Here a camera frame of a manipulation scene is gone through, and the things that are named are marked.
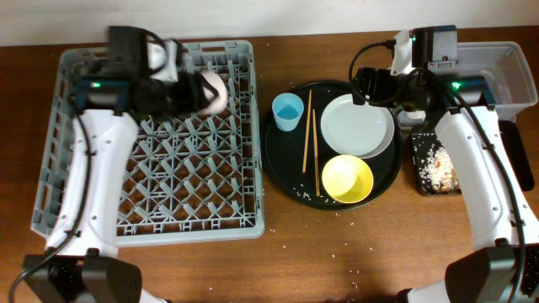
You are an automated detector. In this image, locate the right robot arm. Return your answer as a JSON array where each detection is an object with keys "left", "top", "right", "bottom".
[{"left": 348, "top": 25, "right": 538, "bottom": 302}]

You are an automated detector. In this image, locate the grey round plate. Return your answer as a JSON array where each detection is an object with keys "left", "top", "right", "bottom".
[{"left": 320, "top": 93, "right": 395, "bottom": 159}]

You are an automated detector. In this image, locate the grey dishwasher rack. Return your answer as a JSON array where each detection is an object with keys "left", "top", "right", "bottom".
[{"left": 30, "top": 40, "right": 264, "bottom": 247}]

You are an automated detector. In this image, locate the wooden chopstick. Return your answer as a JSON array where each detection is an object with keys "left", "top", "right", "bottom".
[
  {"left": 302, "top": 90, "right": 312, "bottom": 173},
  {"left": 312, "top": 109, "right": 321, "bottom": 197}
]

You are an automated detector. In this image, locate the yellow plastic bowl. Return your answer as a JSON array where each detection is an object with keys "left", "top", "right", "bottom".
[{"left": 322, "top": 155, "right": 374, "bottom": 204}]

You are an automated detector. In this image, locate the black rectangular waste tray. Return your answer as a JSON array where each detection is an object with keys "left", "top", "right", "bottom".
[{"left": 411, "top": 120, "right": 535, "bottom": 195}]

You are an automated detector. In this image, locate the food scraps and rice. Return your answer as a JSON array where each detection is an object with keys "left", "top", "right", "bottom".
[{"left": 418, "top": 146, "right": 460, "bottom": 194}]

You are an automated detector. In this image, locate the light blue plastic cup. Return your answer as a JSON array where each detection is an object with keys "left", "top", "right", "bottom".
[{"left": 271, "top": 93, "right": 304, "bottom": 132}]

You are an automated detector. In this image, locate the clear plastic waste bin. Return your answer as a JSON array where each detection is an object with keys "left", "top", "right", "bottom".
[{"left": 385, "top": 40, "right": 539, "bottom": 128}]

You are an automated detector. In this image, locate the left wooden chopstick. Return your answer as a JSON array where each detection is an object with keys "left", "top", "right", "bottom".
[{"left": 302, "top": 90, "right": 312, "bottom": 173}]

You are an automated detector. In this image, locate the pink plastic cup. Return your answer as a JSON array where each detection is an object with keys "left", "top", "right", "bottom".
[{"left": 200, "top": 72, "right": 229, "bottom": 114}]

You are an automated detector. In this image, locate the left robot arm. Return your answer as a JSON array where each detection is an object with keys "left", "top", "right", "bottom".
[{"left": 19, "top": 25, "right": 228, "bottom": 302}]

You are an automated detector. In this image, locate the right wooden chopstick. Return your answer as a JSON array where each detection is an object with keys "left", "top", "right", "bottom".
[{"left": 312, "top": 109, "right": 321, "bottom": 197}]

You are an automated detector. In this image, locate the round black tray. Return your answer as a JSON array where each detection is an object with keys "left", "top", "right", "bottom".
[{"left": 260, "top": 80, "right": 404, "bottom": 211}]

